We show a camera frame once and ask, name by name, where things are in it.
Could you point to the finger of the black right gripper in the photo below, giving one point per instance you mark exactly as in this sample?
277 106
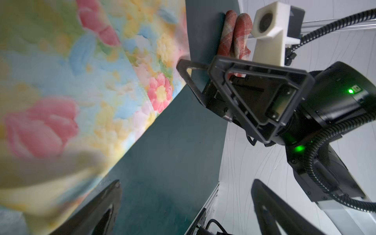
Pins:
204 97
259 98

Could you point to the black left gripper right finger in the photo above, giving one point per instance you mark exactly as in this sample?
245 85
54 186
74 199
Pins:
273 213

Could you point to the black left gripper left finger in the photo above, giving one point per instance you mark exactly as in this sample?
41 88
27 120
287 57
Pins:
98 217

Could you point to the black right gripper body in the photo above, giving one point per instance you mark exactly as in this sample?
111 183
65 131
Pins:
340 92

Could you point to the red plaid skirt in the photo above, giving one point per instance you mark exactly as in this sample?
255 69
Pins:
235 32

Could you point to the pastel floral skirt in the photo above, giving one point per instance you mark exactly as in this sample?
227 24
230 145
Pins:
81 81

